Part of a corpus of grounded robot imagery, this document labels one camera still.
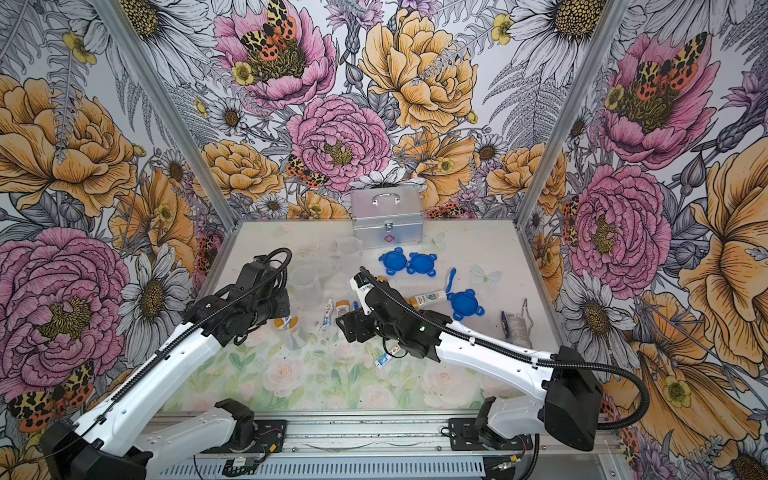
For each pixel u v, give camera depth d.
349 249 1.10
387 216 1.09
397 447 0.73
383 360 0.86
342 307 0.97
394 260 1.11
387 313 0.56
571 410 0.38
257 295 0.58
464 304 0.99
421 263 1.08
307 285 0.87
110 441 0.38
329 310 0.96
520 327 0.91
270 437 0.74
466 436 0.74
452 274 1.05
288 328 0.82
